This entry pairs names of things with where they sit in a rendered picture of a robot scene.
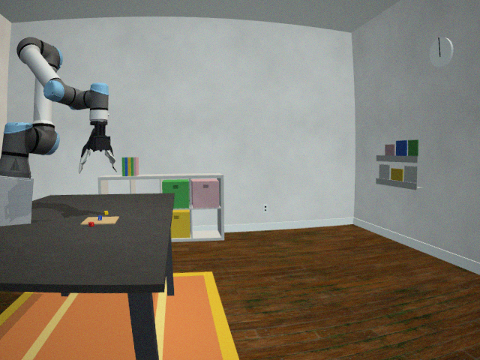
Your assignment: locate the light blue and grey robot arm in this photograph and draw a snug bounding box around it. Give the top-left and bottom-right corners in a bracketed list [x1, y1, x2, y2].
[0, 37, 110, 178]

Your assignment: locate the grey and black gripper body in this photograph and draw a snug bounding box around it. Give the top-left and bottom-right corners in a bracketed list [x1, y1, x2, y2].
[88, 121, 110, 152]

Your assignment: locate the tan flat mat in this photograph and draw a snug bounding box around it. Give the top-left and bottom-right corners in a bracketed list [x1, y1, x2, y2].
[80, 217, 119, 225]

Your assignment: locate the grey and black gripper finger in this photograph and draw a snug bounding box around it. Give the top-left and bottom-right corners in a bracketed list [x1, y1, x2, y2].
[104, 147, 117, 172]
[79, 141, 92, 173]

